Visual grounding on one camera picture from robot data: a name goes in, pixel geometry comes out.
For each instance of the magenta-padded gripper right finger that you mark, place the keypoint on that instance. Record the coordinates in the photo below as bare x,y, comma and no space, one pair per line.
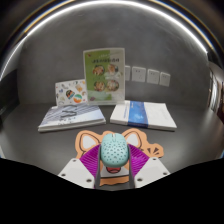
146,171

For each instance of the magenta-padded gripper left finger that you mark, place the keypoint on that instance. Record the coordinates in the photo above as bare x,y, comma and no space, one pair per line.
80,171

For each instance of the teal perforated computer mouse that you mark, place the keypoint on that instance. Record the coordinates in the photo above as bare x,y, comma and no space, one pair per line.
114,150

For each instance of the corgi-shaped orange mouse pad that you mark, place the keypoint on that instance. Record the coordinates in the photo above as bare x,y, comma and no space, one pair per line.
86,140

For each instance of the grey striped book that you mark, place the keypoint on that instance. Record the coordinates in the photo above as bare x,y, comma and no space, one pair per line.
71,116

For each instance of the white book with blue band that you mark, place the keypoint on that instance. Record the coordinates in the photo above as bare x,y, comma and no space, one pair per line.
146,115

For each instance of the white card with colourful stickers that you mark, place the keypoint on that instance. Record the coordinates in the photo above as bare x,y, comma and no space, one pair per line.
70,93

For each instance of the green food poster stand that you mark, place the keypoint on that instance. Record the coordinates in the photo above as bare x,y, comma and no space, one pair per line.
104,75

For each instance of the row of white wall sockets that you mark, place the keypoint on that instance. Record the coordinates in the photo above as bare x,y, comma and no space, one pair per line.
152,76

